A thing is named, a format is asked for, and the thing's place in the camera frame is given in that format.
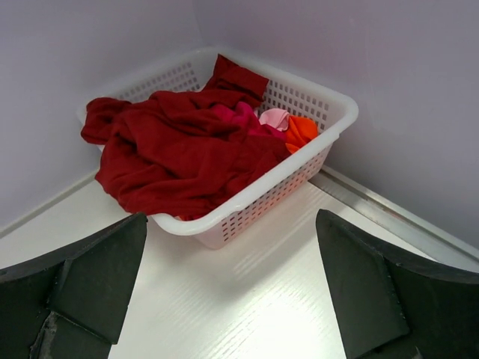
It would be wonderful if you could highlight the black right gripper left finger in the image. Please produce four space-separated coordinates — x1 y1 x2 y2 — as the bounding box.
1 213 147 358

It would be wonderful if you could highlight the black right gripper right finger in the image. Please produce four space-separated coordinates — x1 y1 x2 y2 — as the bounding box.
316 209 478 358

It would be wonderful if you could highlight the dark red t-shirt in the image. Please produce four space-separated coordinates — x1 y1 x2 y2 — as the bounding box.
81 56 289 219

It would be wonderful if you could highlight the orange garment in basket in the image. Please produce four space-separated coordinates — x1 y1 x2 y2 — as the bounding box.
285 115 319 154

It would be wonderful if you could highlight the white plastic laundry basket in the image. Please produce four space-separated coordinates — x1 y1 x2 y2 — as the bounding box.
79 48 359 249

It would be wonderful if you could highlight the pink garment in basket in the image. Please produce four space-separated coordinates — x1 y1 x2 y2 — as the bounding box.
258 108 290 132

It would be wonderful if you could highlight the magenta garment in basket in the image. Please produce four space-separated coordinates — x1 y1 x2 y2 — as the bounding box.
211 102 286 141

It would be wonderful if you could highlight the metal side rail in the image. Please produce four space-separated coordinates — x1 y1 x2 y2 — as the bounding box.
311 166 478 272

